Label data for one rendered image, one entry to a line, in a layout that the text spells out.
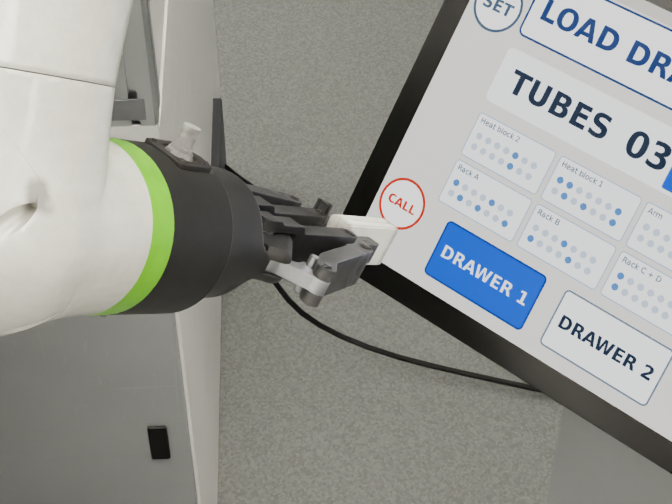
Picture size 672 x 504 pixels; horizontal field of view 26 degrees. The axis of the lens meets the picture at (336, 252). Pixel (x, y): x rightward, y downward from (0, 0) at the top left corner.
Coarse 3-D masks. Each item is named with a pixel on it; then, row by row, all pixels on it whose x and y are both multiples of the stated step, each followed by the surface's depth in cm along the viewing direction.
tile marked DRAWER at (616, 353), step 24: (576, 312) 107; (600, 312) 106; (552, 336) 108; (576, 336) 107; (600, 336) 106; (624, 336) 105; (648, 336) 104; (576, 360) 107; (600, 360) 106; (624, 360) 105; (648, 360) 104; (624, 384) 105; (648, 384) 104
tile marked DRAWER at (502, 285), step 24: (456, 240) 112; (480, 240) 111; (432, 264) 113; (456, 264) 112; (480, 264) 111; (504, 264) 110; (456, 288) 112; (480, 288) 111; (504, 288) 110; (528, 288) 109; (504, 312) 110; (528, 312) 109
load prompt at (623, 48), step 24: (552, 0) 109; (576, 0) 108; (600, 0) 107; (528, 24) 110; (552, 24) 109; (576, 24) 108; (600, 24) 107; (624, 24) 106; (648, 24) 105; (552, 48) 109; (576, 48) 108; (600, 48) 107; (624, 48) 106; (648, 48) 105; (600, 72) 107; (624, 72) 106; (648, 72) 105; (648, 96) 105
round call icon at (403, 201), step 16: (400, 176) 115; (384, 192) 115; (400, 192) 115; (416, 192) 114; (432, 192) 113; (384, 208) 115; (400, 208) 115; (416, 208) 114; (400, 224) 115; (416, 224) 114
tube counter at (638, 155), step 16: (640, 112) 105; (640, 128) 105; (656, 128) 104; (624, 144) 106; (640, 144) 105; (656, 144) 104; (624, 160) 106; (640, 160) 105; (656, 160) 104; (640, 176) 105; (656, 176) 104
